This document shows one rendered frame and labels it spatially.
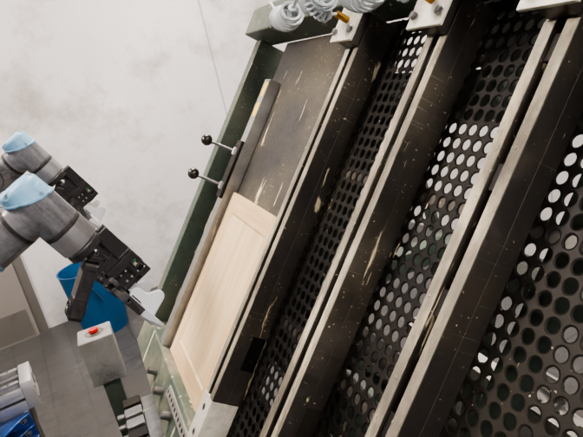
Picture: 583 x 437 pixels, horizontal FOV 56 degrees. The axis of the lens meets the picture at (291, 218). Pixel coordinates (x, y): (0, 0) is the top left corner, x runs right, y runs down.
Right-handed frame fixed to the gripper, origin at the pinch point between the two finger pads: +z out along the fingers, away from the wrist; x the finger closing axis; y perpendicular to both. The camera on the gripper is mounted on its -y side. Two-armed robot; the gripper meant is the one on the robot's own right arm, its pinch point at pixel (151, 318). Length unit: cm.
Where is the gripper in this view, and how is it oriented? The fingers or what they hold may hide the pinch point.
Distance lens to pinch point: 113.7
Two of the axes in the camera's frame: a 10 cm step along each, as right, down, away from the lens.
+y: 6.7, -7.2, 2.1
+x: -4.7, -1.8, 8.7
